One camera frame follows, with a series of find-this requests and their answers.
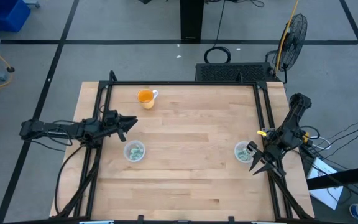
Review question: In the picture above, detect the black perforated computer case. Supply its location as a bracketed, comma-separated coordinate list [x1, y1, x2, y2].
[195, 62, 276, 83]

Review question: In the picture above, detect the white paper box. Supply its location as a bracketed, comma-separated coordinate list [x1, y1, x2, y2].
[306, 157, 344, 211]

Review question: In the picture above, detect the coiled black cable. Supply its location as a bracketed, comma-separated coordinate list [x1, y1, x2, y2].
[203, 0, 231, 65]

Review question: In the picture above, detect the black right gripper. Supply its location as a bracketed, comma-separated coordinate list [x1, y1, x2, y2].
[246, 141, 287, 178]

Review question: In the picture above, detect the yellow cable by fan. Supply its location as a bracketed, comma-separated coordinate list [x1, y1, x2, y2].
[274, 0, 300, 75]

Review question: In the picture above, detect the orange mug with white handle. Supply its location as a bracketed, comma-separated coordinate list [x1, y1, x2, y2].
[136, 88, 159, 110]

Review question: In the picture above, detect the black aluminium table frame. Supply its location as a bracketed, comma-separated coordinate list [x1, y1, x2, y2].
[50, 70, 315, 223]

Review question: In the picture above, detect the black floor fan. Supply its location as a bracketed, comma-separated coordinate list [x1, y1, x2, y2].
[265, 13, 308, 84]

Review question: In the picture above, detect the white coiled cable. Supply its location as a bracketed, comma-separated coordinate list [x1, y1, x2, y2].
[308, 135, 332, 151]

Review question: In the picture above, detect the clear plastic cup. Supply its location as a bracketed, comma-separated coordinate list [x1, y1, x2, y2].
[123, 140, 146, 162]
[234, 140, 255, 164]

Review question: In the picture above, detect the blue plastic bin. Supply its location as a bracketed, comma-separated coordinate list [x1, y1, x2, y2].
[0, 0, 32, 33]

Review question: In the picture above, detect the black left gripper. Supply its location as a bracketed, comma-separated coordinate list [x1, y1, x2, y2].
[103, 110, 139, 142]

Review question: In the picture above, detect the black square post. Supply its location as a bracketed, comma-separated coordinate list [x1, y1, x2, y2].
[180, 0, 205, 41]

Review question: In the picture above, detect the black arm base cable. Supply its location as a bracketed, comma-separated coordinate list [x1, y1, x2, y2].
[54, 144, 85, 215]

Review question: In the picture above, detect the black metal beam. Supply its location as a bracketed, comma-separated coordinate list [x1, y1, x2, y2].
[306, 164, 358, 190]

